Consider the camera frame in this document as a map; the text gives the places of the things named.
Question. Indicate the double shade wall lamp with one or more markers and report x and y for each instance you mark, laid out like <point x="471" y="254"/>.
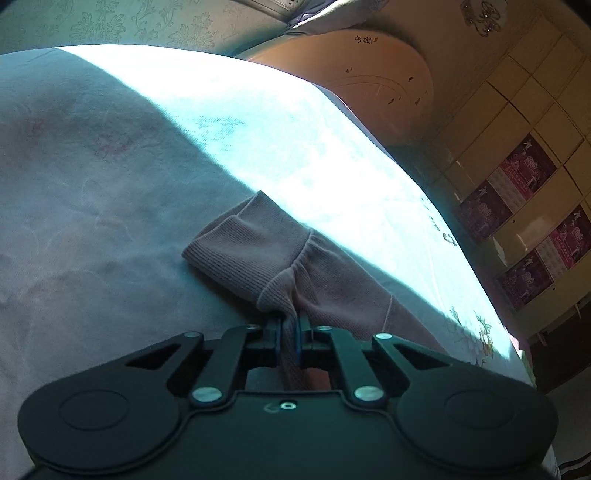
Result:
<point x="482" y="16"/>

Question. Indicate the pink knit sweater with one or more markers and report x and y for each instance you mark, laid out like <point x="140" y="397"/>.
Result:
<point x="277" y="249"/>

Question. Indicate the floral white bedsheet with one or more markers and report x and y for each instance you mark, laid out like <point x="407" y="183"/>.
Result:
<point x="115" y="184"/>

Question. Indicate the cream glossy wardrobe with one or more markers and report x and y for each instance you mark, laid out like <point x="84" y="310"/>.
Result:
<point x="521" y="106"/>

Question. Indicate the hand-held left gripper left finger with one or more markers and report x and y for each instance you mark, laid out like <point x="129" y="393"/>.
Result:
<point x="278" y="336"/>

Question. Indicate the cream rounded headboard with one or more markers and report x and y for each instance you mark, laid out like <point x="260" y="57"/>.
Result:
<point x="369" y="69"/>

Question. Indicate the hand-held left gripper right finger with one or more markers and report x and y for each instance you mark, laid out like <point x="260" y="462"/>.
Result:
<point x="299" y="337"/>

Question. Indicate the purple calendar poster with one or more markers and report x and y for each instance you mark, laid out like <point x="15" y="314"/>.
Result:
<point x="485" y="213"/>
<point x="569" y="242"/>
<point x="526" y="279"/>
<point x="526" y="170"/>

